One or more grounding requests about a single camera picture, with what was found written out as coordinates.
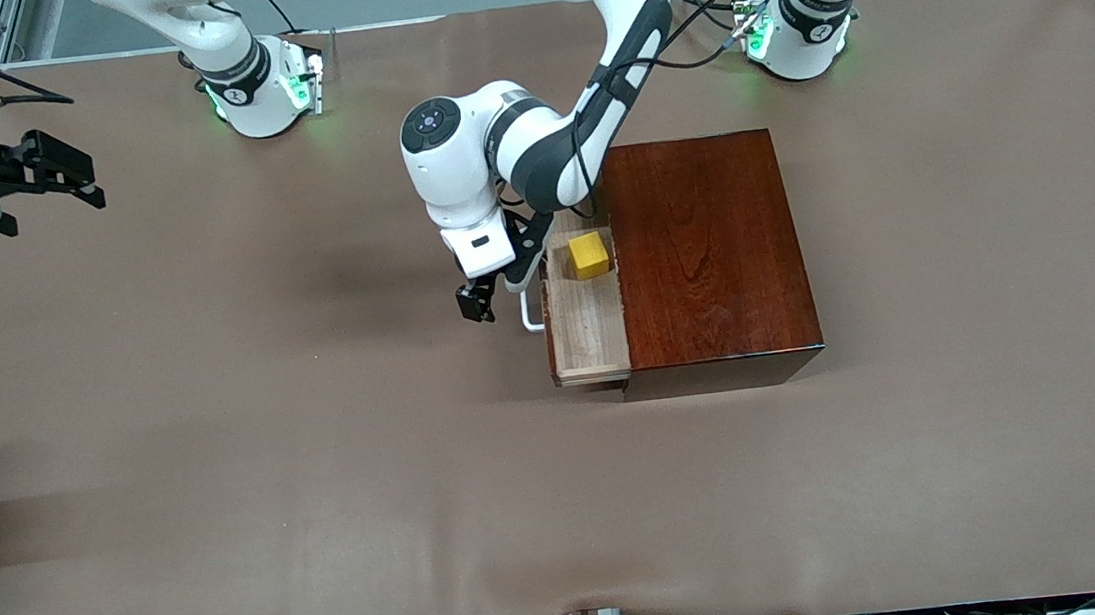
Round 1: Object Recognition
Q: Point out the yellow wooden block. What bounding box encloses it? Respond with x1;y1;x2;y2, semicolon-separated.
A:
567;230;614;282

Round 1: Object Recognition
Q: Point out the light wooden drawer white handle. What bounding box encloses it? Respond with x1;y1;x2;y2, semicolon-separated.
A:
513;230;634;392

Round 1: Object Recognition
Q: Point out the brown table cover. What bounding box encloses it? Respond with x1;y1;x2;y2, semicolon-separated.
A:
0;0;1095;615

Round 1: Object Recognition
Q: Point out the dark wooden cabinet box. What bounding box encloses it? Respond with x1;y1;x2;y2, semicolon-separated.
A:
597;125;829;404

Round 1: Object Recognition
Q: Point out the black base cable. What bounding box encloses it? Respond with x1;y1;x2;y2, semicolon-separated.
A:
252;0;301;37
674;0;763;41

